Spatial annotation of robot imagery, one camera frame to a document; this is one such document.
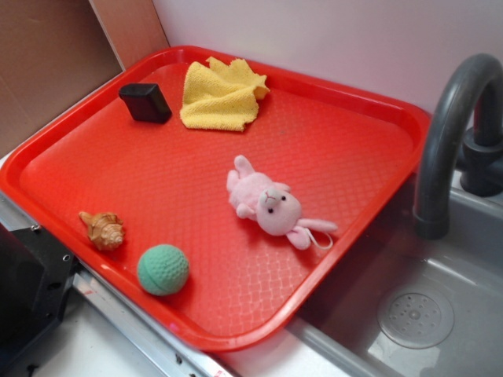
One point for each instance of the pink plush bunny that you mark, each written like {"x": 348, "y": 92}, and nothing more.
{"x": 255, "y": 196}

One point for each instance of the red plastic tray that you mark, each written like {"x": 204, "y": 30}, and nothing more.
{"x": 344, "y": 152}

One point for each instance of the yellow cloth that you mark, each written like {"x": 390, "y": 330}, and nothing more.
{"x": 219, "y": 96}

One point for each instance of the green dimpled ball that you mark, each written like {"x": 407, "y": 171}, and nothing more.
{"x": 163, "y": 270}

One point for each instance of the black rectangular block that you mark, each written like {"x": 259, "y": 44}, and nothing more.
{"x": 145, "y": 102}

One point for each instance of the tan seashell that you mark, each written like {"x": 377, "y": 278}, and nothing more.
{"x": 104, "y": 230}

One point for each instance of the grey toy sink basin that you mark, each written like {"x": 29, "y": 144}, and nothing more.
{"x": 399, "y": 305}

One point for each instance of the grey toy faucet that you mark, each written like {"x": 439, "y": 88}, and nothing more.
{"x": 465, "y": 134}

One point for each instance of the brown cardboard panel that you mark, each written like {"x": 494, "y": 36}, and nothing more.
{"x": 54, "y": 53}

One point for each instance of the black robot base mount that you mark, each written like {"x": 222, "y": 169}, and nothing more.
{"x": 37, "y": 271}

